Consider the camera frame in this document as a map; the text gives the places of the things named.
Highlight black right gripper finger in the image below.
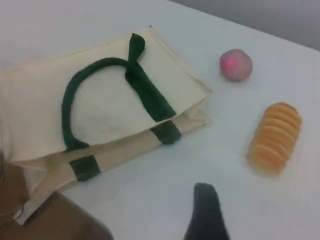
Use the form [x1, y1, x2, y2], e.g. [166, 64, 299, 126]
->
[183, 182, 231, 240]

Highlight white canvas bag green handles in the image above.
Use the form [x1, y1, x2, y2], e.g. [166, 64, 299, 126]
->
[0, 26, 214, 226]

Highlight golden ridged bread roll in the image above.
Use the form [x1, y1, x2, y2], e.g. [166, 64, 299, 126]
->
[246, 101, 303, 177]

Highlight brown fabric piece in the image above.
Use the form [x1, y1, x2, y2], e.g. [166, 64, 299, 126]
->
[0, 149, 115, 240]

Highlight pink peach fruit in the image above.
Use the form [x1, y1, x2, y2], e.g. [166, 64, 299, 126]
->
[219, 48, 253, 82]

